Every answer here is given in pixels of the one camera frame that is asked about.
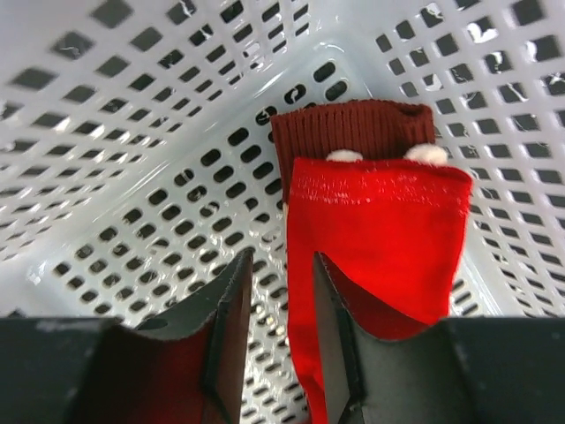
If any white perforated plastic basket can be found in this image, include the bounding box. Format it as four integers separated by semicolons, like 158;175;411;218
1;1;564;423

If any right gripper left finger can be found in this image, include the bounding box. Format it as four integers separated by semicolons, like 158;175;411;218
1;249;253;423

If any red sock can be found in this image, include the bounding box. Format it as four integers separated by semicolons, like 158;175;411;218
286;158;472;423

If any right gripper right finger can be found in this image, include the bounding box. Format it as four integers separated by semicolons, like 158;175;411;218
313;254;564;423

